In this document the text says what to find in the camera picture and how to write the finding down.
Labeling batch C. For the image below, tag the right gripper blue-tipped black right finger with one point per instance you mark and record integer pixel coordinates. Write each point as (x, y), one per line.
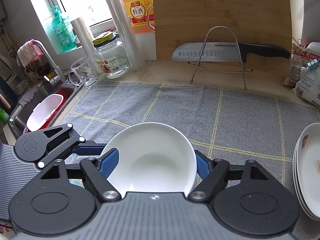
(212, 173)

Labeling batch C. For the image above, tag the chrome kitchen faucet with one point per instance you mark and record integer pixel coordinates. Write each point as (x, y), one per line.
(59, 76)

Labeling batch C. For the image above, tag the white bowl pink flowers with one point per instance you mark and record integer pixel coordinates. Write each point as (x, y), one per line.
(153, 157)

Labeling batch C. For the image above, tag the oval white floral dish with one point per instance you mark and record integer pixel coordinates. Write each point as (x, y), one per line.
(297, 188)

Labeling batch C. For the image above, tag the bamboo cutting board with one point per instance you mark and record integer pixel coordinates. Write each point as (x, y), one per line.
(250, 21)

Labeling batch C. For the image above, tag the glass jar green lid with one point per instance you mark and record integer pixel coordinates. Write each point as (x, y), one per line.
(110, 55)

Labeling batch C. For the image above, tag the clear plastic wrap roll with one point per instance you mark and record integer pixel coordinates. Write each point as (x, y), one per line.
(86, 37)

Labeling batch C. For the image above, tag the white plastic food bag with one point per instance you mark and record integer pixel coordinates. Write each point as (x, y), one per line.
(308, 87)

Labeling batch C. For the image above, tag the red and white sink basin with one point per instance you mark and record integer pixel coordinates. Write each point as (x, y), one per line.
(44, 112)

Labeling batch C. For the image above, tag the clear glass mug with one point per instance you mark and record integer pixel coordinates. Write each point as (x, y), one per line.
(82, 73)

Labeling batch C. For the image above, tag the tall plastic cup stack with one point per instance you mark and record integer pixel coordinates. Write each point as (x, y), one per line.
(125, 31)

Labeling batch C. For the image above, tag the metal wire rack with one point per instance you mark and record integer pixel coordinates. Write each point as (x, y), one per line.
(214, 52)

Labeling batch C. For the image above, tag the blue grey checked towel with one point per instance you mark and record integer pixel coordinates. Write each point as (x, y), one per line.
(220, 123)

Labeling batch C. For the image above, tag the pink cloth on faucet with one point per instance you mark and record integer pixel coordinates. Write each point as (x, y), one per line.
(29, 53)

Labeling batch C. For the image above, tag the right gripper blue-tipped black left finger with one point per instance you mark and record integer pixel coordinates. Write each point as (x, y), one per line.
(96, 173)

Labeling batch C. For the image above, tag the orange cooking wine jug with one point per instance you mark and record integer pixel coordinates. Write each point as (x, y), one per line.
(139, 18)

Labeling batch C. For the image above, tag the black handled kitchen knife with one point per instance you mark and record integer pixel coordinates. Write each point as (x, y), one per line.
(264, 50)

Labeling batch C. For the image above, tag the green soap pump bottle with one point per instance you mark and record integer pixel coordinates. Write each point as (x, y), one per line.
(63, 29)

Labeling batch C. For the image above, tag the white floral plate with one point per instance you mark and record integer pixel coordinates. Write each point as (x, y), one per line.
(308, 167)

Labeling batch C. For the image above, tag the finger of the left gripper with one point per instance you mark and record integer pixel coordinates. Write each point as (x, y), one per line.
(88, 148)

